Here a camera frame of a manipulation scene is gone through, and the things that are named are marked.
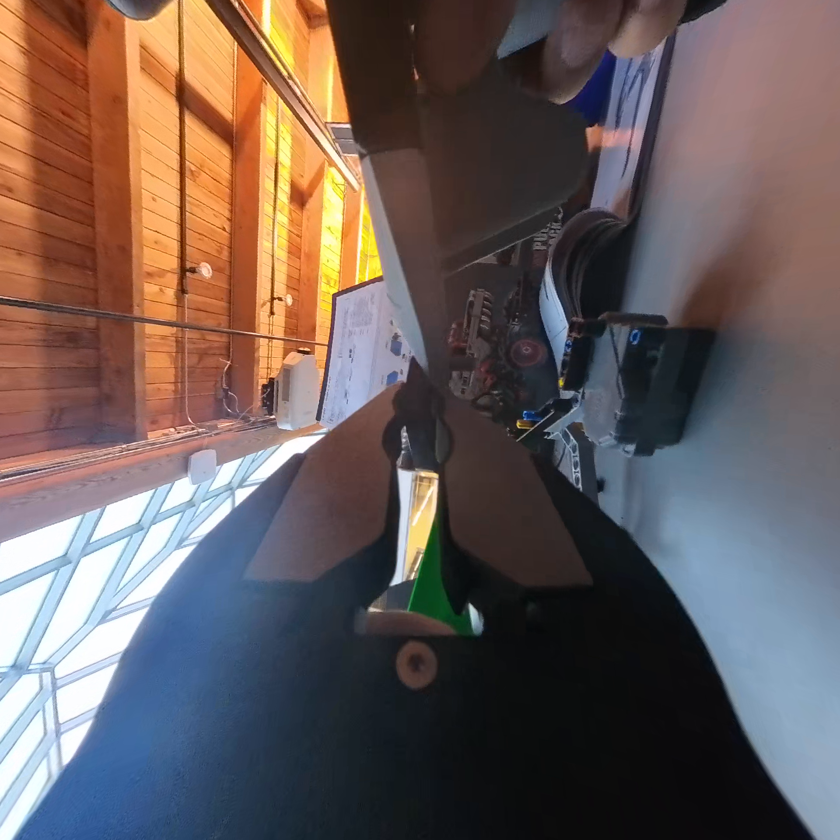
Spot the person's right hand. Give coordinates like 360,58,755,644
412,0,682,105

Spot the blue box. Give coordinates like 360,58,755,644
570,51,618,127

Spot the dark conduit pipe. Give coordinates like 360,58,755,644
270,98,282,310
174,0,191,295

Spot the thin metal rod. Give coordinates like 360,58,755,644
0,295,328,347

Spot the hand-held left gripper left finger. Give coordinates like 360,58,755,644
244,367,430,611

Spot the white instruction booklet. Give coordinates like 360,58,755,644
540,207,632,371

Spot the black grey lego chassis assembly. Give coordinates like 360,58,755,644
514,311,717,491

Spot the white printed poster board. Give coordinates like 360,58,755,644
315,275,415,431

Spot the green box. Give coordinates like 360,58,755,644
407,505,481,637

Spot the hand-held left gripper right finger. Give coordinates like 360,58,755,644
432,387,592,614

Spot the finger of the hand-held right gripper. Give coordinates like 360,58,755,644
360,147,454,375
418,85,590,258

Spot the black lego set box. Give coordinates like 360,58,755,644
444,208,567,424

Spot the white wall device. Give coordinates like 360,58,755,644
262,351,321,431

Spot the metal ceiling rail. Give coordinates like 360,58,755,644
202,0,362,192

